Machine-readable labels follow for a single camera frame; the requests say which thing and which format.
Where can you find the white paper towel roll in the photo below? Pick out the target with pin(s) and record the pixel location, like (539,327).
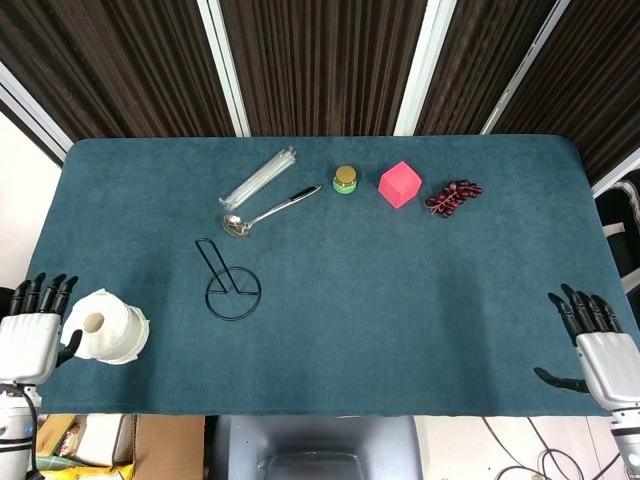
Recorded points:
(107,327)

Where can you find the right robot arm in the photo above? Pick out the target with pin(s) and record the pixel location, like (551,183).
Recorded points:
(627,437)

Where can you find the green jar gold lid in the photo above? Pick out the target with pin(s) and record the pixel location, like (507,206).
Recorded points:
(345,182)

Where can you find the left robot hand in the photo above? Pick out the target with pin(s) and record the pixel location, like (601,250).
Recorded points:
(27,345)

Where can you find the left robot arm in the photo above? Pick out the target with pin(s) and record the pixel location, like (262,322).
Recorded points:
(15,430)

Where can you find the brown cardboard box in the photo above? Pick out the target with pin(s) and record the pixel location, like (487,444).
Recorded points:
(160,445)

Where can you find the dark red grape bunch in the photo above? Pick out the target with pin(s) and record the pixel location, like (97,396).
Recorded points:
(452,196)

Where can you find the blue table cloth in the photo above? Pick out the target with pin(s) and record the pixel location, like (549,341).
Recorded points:
(350,325)

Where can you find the clear plastic straw pack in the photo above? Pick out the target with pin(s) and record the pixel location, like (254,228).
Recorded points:
(260,177)

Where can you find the yellow package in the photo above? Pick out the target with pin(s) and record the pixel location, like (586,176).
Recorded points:
(90,470)

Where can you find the pink cube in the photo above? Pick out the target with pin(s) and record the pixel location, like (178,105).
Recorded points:
(400,185)

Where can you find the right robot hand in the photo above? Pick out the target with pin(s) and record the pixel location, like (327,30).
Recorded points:
(602,357)

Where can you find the black chair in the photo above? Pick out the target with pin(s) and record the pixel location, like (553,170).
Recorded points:
(620,235)

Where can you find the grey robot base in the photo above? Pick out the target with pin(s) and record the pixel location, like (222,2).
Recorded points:
(315,447)

